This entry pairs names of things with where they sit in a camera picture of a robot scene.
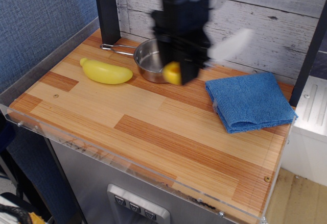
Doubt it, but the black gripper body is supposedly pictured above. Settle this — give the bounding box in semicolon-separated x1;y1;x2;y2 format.
151;0;210;61

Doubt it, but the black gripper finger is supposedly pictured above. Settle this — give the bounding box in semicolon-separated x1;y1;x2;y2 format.
157;39;183;67
180;58;200;85

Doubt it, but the yellow handled white toy knife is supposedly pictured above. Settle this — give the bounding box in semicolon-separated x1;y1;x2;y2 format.
162;28;254;85

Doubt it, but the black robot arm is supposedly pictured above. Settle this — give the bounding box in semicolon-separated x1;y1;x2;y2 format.
151;0;212;85

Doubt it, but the stainless steel pot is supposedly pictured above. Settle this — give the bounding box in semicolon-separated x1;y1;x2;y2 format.
100;39;167;84

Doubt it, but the blue folded cloth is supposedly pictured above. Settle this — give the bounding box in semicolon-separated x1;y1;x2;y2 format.
205;73;298;134

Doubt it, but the yellow plastic banana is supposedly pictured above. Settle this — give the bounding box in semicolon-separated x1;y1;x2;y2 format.
80;58;133;85

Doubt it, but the white side counter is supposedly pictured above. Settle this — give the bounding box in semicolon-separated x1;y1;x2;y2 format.
281;76;326;186

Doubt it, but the stainless steel cabinet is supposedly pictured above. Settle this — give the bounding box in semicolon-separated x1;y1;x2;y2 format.
48;137;246;224

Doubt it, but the silver button control panel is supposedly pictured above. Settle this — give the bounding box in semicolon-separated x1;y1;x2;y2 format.
107;184;171;223

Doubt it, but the clear acrylic front guard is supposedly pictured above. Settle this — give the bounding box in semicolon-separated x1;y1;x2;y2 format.
1;97;290;223

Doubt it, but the yellow black object bottom left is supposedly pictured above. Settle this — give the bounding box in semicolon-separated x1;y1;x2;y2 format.
1;204;46;224

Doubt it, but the black left vertical post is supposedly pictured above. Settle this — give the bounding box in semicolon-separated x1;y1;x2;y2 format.
96;0;121;44

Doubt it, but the black vertical post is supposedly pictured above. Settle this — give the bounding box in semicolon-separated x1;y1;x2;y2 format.
289;2;326;107
96;0;121;44

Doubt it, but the black right vertical post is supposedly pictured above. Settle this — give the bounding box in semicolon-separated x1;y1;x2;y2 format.
289;2;326;107

